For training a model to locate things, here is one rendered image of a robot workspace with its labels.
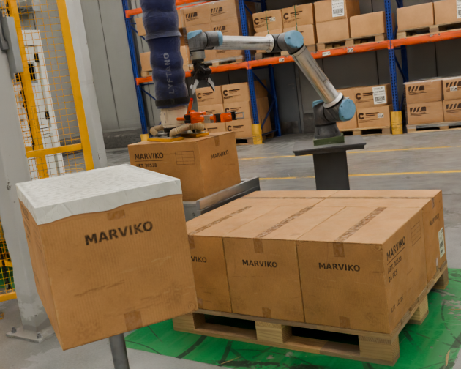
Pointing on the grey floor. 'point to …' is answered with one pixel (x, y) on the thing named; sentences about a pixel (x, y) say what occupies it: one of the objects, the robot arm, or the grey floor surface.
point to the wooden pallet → (264, 328)
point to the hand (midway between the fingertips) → (204, 93)
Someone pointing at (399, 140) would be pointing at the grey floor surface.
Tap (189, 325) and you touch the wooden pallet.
